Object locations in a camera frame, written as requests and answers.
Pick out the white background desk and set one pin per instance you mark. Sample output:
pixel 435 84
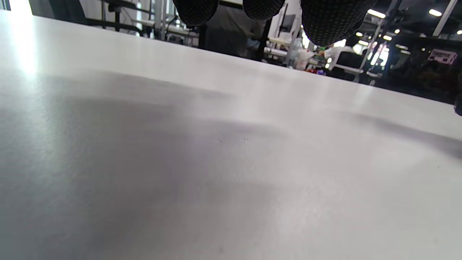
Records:
pixel 348 68

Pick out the clear plastic bottle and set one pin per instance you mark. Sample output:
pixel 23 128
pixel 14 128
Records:
pixel 294 52

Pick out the black computer monitor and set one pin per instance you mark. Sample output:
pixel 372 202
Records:
pixel 287 22

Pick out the black office chair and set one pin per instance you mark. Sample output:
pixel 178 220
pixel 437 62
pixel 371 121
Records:
pixel 72 12

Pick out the long ceiling light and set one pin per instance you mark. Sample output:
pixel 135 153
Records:
pixel 435 12
pixel 376 13

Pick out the white plastic bag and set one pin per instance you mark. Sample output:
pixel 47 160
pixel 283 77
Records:
pixel 304 58

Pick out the purple lit sign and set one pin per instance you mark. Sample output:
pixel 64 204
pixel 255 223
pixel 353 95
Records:
pixel 442 56

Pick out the person's left hand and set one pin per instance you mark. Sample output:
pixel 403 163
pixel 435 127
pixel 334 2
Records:
pixel 330 21

